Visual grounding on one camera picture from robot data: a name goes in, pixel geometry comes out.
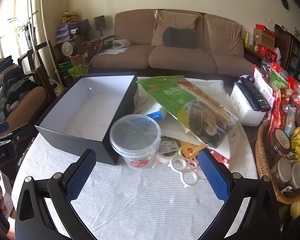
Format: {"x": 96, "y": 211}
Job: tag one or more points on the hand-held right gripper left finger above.
{"x": 81, "y": 175}

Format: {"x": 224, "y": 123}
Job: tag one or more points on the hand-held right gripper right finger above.
{"x": 213, "y": 177}

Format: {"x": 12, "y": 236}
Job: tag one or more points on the black storage box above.
{"x": 72, "y": 140}

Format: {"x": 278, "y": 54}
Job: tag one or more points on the clear plastic tub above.
{"x": 137, "y": 155}

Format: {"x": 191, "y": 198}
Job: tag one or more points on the yellow packet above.
{"x": 190, "y": 150}

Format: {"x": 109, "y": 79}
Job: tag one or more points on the brown armchair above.
{"x": 35, "y": 95}

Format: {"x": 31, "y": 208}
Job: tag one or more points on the pile of clothes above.
{"x": 10, "y": 85}

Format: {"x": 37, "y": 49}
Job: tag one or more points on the wicker basket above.
{"x": 261, "y": 155}

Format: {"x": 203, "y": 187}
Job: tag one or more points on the white tape roll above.
{"x": 162, "y": 158}

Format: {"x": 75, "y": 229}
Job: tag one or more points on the white plastic bag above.
{"x": 175, "y": 127}

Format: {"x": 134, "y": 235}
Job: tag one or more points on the glass jar silver lid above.
{"x": 281, "y": 172}
{"x": 297, "y": 176}

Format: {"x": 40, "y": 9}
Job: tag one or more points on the white tissue box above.
{"x": 242, "y": 112}

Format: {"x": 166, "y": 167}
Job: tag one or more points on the dark wooden chair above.
{"x": 43, "y": 62}

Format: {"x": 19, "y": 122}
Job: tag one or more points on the brown plastic jar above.
{"x": 281, "y": 142}

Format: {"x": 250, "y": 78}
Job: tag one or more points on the green bag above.
{"x": 77, "y": 71}

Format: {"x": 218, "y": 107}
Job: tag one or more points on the black remote control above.
{"x": 255, "y": 96}

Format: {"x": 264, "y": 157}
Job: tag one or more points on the red gold snack packet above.
{"x": 277, "y": 110}

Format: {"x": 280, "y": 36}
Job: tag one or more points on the bunch of bananas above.
{"x": 298, "y": 140}

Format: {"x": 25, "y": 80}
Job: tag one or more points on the round tin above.
{"x": 68, "y": 48}

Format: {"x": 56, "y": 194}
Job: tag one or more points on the small blue packet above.
{"x": 290, "y": 120}

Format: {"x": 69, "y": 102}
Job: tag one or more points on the green seaweed packet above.
{"x": 170, "y": 92}

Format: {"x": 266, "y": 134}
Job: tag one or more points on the white red snack packet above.
{"x": 262, "y": 90}

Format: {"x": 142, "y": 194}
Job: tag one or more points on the white coat rack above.
{"x": 34, "y": 30}

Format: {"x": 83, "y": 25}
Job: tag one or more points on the potted plant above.
{"x": 25, "y": 26}

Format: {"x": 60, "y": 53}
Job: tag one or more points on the purple tissue packs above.
{"x": 66, "y": 32}

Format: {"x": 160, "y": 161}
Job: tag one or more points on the red clear snack packet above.
{"x": 296, "y": 97}

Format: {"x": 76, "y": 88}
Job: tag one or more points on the white papers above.
{"x": 112, "y": 51}

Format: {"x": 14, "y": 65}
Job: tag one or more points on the black speaker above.
{"x": 100, "y": 22}
{"x": 84, "y": 26}

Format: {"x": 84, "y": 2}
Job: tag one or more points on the brown sofa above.
{"x": 180, "y": 60}

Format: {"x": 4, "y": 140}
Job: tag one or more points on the yellow packets pile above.
{"x": 71, "y": 17}

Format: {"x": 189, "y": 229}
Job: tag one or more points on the white neck massager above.
{"x": 120, "y": 43}

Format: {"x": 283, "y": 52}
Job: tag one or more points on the red gift box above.
{"x": 268, "y": 53}

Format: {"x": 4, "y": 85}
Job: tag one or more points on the yellow bottle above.
{"x": 246, "y": 39}

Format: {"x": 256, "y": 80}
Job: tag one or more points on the tan sofa cushion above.
{"x": 175, "y": 20}
{"x": 225, "y": 35}

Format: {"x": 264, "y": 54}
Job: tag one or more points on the dark lumbar pillow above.
{"x": 180, "y": 38}

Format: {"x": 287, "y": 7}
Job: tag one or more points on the dark wooden cabinet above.
{"x": 288, "y": 52}

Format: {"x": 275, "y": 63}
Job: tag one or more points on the cardboard box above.
{"x": 263, "y": 38}

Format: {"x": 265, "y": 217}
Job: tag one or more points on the round wall clock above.
{"x": 285, "y": 3}

